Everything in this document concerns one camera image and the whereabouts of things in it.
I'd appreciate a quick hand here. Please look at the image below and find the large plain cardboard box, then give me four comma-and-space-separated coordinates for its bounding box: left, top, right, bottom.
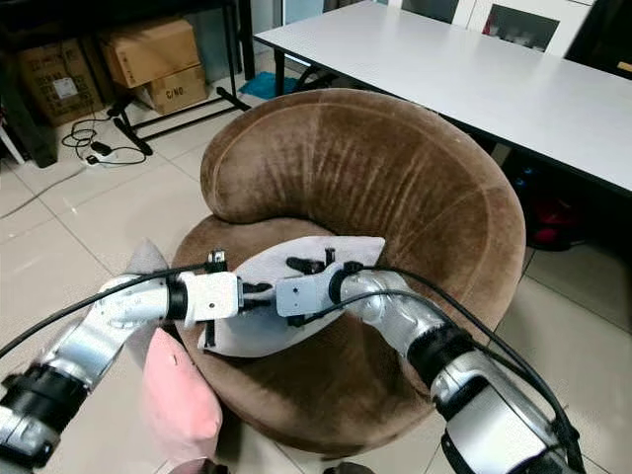
103, 17, 201, 89

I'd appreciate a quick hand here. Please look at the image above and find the white long table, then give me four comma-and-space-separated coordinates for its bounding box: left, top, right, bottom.
253, 0, 632, 195

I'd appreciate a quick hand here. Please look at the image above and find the white cabinet with glass doors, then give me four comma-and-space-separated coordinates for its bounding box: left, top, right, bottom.
384, 0, 599, 56

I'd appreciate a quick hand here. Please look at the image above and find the red object under table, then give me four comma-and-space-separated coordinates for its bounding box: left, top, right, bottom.
527, 192, 580, 249

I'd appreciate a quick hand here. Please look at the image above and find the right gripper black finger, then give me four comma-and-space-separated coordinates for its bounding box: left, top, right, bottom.
285, 249, 336, 277

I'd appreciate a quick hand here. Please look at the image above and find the black coiled power cable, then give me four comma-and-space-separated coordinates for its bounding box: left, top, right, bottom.
58, 116, 150, 168

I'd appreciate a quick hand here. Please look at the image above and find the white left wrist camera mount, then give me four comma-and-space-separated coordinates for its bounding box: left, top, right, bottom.
186, 272, 243, 325

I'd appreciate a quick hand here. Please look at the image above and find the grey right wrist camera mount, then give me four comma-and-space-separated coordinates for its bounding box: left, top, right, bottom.
276, 276, 333, 320

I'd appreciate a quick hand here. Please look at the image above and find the small printed cardboard box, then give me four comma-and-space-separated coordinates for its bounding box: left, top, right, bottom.
142, 63, 209, 116

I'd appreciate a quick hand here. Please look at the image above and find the cardboard box with white label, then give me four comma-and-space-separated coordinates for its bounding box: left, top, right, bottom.
14, 39, 106, 125

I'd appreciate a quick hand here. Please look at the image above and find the pink pillow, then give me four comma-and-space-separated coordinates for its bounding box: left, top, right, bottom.
140, 325, 224, 468

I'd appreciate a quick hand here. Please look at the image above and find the brown round sofa chair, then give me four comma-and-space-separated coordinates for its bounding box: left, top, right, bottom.
172, 88, 527, 458

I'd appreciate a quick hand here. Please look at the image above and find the blue mat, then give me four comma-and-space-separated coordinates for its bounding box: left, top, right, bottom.
236, 68, 283, 101

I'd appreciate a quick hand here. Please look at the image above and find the grey pillow with orange tag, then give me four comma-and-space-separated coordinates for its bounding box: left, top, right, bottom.
122, 239, 175, 288

